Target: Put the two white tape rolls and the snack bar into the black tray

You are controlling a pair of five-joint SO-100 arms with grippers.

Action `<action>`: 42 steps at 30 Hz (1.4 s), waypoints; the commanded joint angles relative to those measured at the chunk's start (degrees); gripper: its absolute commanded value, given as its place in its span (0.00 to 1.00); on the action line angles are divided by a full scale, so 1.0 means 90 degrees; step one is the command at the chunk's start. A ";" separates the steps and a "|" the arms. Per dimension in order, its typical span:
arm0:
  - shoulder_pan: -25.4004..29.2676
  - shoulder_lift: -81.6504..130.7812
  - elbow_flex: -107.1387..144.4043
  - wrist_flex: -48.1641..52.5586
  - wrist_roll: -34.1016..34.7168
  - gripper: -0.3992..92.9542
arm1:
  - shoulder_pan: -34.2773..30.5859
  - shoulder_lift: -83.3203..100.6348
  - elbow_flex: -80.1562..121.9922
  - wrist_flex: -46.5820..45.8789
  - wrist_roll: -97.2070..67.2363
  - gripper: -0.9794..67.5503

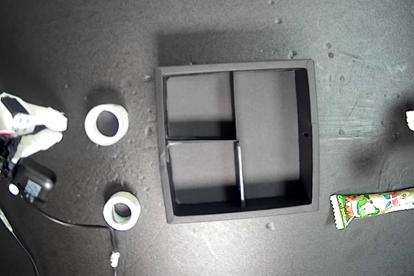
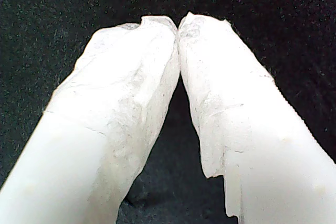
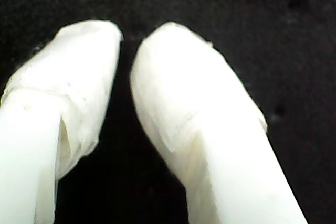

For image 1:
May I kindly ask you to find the large white tape roll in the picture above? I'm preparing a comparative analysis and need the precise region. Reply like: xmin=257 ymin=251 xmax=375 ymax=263
xmin=83 ymin=103 xmax=131 ymax=147

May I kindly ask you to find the green printed snack bar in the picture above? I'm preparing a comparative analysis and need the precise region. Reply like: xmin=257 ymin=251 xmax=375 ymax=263
xmin=329 ymin=187 xmax=414 ymax=231

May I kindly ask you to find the small white tape roll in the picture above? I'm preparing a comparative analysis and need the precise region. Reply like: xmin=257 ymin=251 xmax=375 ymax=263
xmin=102 ymin=191 xmax=142 ymax=232

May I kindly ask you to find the black compartment tray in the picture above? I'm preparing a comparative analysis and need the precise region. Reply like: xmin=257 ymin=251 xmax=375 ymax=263
xmin=154 ymin=58 xmax=321 ymax=224

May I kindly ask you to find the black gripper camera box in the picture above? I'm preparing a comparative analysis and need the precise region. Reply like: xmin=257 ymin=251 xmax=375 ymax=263
xmin=8 ymin=158 xmax=58 ymax=209

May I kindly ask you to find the black camera cable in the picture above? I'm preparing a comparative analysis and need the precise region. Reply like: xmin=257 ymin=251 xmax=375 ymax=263
xmin=40 ymin=206 xmax=119 ymax=276

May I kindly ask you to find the thin black cable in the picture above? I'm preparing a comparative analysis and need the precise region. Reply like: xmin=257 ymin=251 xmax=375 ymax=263
xmin=0 ymin=207 xmax=40 ymax=276

